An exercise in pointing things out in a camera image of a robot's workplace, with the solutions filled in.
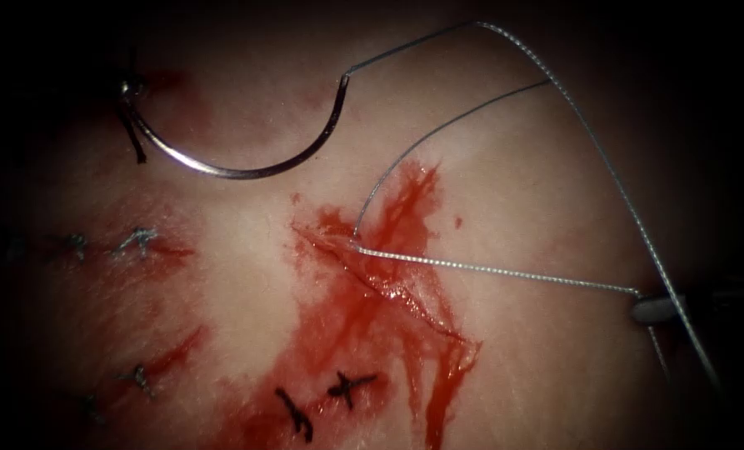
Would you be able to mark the black stitching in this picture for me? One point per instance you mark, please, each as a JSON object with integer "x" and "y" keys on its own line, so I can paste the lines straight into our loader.
{"x": 133, "y": 134}
{"x": 345, "y": 389}

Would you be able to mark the blue stitching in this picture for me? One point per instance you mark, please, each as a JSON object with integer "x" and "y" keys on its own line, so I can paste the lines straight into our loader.
{"x": 137, "y": 239}
{"x": 139, "y": 377}

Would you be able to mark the right arm needle driver jaw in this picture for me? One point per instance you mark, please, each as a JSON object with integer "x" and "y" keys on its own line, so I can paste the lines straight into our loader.
{"x": 659, "y": 310}

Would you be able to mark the right arm needle driver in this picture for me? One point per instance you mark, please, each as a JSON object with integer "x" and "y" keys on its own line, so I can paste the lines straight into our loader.
{"x": 728, "y": 301}

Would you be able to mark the blue thread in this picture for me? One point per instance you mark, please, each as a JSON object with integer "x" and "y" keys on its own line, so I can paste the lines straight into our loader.
{"x": 503, "y": 270}

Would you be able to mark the tissue pad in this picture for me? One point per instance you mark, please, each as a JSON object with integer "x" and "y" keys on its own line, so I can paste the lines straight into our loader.
{"x": 253, "y": 262}

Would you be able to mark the curved steel needle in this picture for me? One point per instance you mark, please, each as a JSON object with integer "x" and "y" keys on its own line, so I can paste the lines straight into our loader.
{"x": 240, "y": 173}

